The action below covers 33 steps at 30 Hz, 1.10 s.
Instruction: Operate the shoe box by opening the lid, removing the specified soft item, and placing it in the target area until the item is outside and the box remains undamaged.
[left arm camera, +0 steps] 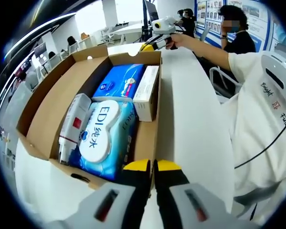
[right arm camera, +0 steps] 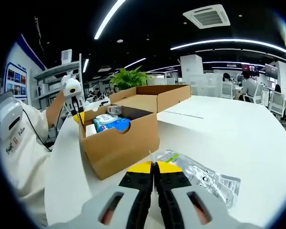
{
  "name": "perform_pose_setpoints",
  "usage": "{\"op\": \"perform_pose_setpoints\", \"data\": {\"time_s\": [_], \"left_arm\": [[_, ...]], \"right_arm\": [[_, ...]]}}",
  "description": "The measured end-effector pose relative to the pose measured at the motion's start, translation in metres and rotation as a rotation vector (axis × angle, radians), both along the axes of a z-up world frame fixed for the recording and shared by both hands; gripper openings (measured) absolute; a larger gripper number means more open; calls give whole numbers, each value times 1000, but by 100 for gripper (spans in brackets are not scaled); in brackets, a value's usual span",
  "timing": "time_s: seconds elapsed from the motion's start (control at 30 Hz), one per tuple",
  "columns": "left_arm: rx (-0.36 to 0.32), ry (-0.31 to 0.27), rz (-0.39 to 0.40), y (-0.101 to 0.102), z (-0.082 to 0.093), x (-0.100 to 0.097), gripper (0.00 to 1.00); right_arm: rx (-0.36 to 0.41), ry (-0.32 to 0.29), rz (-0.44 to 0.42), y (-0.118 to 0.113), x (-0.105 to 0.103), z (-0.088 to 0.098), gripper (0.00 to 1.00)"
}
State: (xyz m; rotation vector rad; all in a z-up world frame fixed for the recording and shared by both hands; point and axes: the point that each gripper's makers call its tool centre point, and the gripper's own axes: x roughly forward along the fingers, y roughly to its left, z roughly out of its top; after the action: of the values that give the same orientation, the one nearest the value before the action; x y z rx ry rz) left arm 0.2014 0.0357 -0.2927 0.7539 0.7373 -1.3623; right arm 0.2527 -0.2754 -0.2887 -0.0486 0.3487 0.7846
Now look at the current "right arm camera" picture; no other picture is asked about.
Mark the green potted plant white pot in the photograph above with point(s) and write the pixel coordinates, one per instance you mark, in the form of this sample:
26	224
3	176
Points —
128	77

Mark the silver foil soft pouch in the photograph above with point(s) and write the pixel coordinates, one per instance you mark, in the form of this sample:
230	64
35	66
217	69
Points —
205	176

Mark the grey metal shelf rack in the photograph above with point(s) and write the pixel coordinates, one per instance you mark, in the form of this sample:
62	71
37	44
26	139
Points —
59	78

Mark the brown cardboard shoe box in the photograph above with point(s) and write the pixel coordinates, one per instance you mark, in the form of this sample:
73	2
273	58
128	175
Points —
121	148

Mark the black television screen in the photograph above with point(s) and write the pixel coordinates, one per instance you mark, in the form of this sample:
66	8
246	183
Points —
271	70

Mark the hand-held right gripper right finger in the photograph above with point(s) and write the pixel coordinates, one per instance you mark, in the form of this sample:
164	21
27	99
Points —
219	212

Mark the red wall sign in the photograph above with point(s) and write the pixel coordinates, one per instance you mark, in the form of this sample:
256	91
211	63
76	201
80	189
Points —
248	68

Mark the blue wall poster board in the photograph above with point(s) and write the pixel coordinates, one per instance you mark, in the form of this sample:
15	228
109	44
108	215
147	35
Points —
16	81

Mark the blue wet wipes pack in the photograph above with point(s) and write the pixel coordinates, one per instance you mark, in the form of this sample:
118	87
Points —
109	120

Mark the ceiling air conditioner vent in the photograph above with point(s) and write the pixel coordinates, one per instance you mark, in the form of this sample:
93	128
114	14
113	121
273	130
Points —
206	16

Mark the ceiling light strip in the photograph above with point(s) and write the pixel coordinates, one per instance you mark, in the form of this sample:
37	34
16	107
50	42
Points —
134	63
85	65
109	20
228	43

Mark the small white carton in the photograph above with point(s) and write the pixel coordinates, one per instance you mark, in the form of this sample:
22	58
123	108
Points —
90	131

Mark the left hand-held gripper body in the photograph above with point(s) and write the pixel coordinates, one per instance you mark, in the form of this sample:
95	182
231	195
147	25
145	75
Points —
71	86

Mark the white chest-worn device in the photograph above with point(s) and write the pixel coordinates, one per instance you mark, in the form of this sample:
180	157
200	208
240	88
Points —
8	117

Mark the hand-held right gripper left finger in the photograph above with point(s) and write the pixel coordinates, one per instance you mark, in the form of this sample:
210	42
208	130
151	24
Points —
90	214

